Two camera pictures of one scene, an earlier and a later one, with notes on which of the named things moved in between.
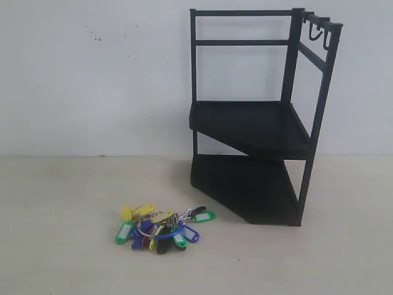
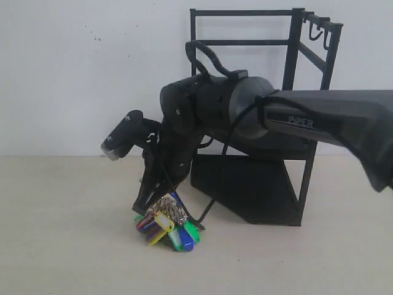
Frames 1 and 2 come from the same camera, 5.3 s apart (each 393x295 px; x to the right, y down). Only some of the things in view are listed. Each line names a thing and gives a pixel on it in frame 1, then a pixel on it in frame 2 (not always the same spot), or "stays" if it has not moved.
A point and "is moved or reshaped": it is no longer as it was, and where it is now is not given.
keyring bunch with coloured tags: x=160 y=231 is moved or reshaped
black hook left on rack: x=317 y=36 stays
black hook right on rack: x=327 y=39 stays
